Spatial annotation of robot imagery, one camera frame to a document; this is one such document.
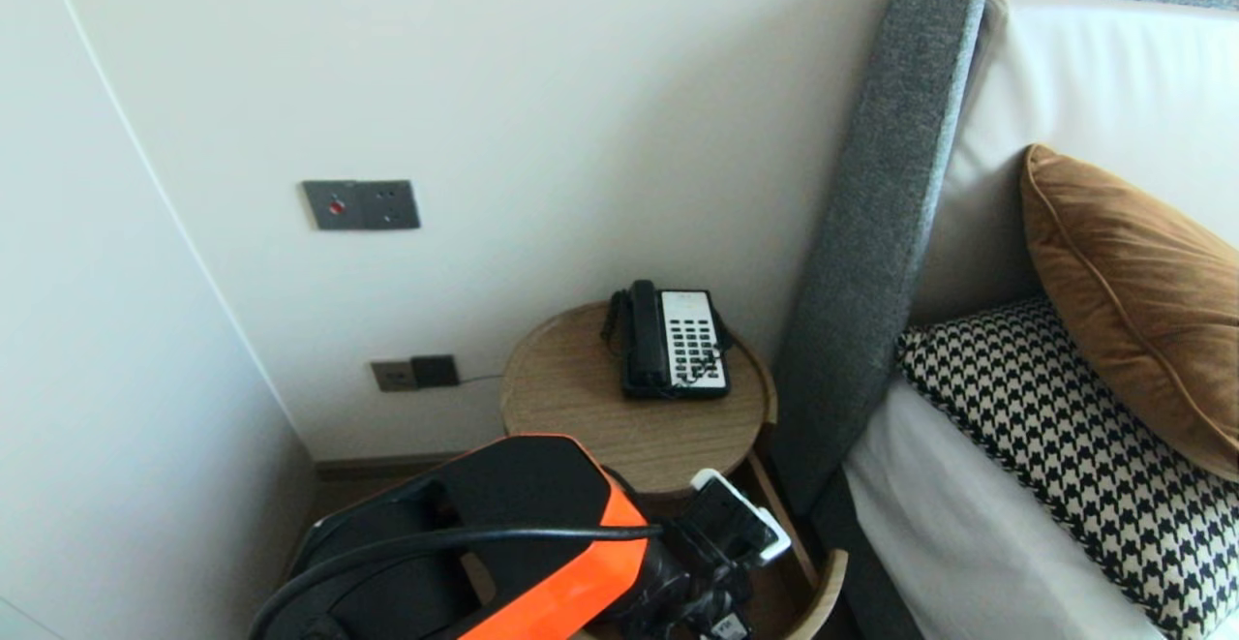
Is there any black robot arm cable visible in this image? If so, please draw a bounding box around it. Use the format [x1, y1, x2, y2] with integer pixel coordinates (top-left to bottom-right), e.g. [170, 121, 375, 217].
[250, 522, 666, 640]

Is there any round wooden nightstand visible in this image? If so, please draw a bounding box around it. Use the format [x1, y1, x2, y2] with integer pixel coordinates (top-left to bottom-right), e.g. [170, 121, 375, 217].
[500, 301, 778, 501]

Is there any black telephone handset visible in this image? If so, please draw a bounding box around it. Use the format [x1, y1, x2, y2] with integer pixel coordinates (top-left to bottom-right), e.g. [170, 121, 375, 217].
[624, 279, 675, 391]

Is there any black white houndstooth pillow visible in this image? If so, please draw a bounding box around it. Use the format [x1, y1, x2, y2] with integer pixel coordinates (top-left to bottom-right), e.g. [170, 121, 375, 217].
[895, 296, 1239, 640]

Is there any white bed sheet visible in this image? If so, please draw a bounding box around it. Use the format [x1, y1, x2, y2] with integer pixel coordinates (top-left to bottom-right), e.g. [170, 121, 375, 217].
[840, 377, 1143, 640]

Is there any brown velvet cushion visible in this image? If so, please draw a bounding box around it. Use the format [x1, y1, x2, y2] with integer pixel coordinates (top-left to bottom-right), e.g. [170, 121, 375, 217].
[1019, 143, 1239, 482]

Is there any black curly telephone cord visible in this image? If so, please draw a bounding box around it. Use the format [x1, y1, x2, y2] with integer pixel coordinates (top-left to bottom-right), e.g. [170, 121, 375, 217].
[600, 290, 734, 391]

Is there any grey upholstered headboard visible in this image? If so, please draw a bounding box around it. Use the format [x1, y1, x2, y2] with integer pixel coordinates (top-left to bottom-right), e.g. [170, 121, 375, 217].
[770, 0, 1239, 520]

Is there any grey wall plate red button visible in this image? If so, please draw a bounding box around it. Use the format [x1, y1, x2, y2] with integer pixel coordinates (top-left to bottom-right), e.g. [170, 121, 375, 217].
[302, 180, 361, 231]

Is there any grey wall socket plate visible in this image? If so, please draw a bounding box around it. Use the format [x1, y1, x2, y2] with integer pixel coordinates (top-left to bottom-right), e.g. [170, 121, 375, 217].
[357, 179, 421, 230]

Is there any black plug adapter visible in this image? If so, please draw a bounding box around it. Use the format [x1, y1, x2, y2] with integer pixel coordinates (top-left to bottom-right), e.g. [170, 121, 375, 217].
[410, 354, 460, 388]

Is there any black white desk telephone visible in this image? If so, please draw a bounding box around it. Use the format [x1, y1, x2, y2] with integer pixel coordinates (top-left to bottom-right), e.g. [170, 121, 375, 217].
[619, 282, 734, 401]

